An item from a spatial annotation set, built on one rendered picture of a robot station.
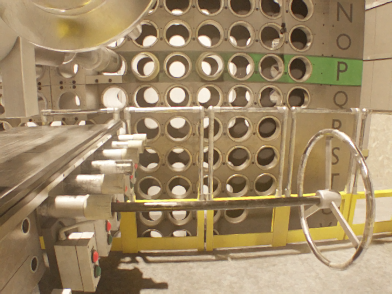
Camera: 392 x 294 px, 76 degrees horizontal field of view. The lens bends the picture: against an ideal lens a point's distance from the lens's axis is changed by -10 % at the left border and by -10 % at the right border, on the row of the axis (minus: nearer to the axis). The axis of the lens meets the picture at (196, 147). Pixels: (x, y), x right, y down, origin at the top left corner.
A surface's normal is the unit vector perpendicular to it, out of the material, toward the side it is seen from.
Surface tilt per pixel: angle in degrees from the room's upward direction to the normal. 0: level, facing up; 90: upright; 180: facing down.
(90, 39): 90
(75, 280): 90
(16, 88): 90
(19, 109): 90
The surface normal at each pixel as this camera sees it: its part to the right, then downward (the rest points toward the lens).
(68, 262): 0.07, 0.22
